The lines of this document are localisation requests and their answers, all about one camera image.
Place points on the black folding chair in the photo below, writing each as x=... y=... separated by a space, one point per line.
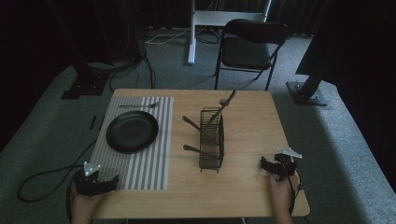
x=247 y=51

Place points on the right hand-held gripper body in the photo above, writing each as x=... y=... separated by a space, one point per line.
x=285 y=165

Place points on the grey striped placemat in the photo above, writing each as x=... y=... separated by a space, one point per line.
x=137 y=146

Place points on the person's left hand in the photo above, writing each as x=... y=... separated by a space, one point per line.
x=81 y=205

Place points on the silver fork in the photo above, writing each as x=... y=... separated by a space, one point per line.
x=140 y=106

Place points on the black tape strip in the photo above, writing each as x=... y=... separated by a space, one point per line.
x=92 y=122

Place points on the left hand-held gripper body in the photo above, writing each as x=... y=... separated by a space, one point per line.
x=88 y=185

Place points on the dark spoon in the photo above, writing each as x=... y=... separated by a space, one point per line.
x=223 y=101

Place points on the person's right hand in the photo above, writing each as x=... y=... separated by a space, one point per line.
x=281 y=197

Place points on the black metal stand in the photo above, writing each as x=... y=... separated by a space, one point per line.
x=85 y=77
x=308 y=88

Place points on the black round plate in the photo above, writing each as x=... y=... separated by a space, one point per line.
x=132 y=132

